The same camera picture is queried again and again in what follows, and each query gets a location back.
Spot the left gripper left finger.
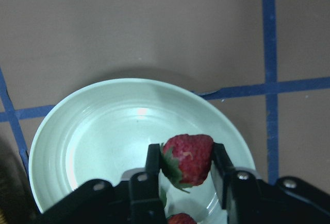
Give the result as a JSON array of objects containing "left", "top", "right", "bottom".
[{"left": 145, "top": 144, "right": 161, "bottom": 198}]

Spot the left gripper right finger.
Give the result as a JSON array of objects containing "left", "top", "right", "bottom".
[{"left": 210, "top": 143, "right": 235, "bottom": 211}]

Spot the red strawberry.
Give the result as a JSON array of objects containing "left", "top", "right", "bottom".
[
  {"left": 167, "top": 213, "right": 197, "bottom": 224},
  {"left": 160, "top": 134, "right": 214, "bottom": 193}
]

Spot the light green plate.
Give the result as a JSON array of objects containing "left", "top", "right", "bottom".
[{"left": 29, "top": 78, "right": 255, "bottom": 212}]

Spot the wicker fruit basket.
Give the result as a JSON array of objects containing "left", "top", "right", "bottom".
[{"left": 1, "top": 143, "right": 29, "bottom": 223}]

